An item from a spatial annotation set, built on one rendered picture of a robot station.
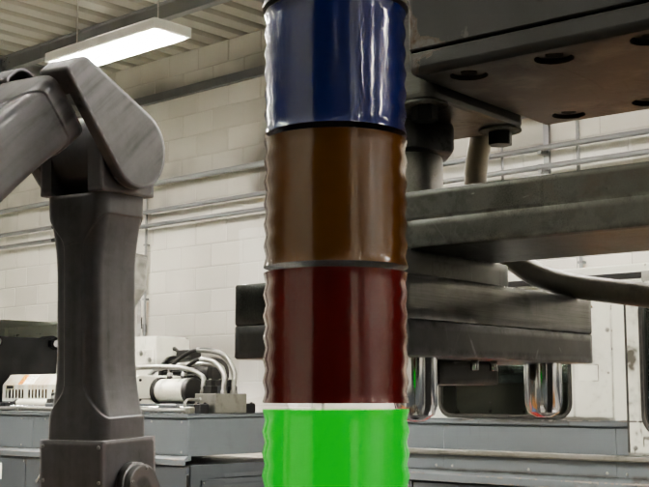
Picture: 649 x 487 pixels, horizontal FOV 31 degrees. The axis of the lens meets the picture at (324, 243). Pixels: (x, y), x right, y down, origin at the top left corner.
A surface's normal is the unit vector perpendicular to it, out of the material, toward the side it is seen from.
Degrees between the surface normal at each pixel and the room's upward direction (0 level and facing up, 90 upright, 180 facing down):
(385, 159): 104
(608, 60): 180
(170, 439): 90
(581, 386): 90
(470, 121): 180
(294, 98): 76
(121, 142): 90
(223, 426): 90
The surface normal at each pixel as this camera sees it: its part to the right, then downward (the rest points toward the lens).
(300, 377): -0.45, -0.35
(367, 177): 0.41, 0.13
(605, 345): -0.67, -0.10
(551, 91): 0.00, 0.99
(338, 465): 0.04, 0.12
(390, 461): 0.72, 0.16
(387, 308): 0.63, -0.33
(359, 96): 0.30, -0.36
